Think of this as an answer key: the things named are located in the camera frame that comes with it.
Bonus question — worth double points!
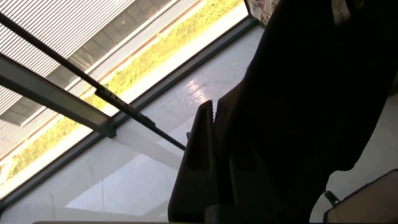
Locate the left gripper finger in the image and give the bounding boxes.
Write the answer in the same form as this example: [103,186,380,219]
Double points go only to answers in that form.
[167,99,219,223]

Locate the black garment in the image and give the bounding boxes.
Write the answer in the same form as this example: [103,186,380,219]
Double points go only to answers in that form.
[213,0,398,224]

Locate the cream printed garment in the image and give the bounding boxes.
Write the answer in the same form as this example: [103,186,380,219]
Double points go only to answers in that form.
[244,0,280,27]

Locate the black clothes rack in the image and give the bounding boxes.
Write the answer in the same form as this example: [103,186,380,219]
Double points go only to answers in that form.
[0,12,187,152]

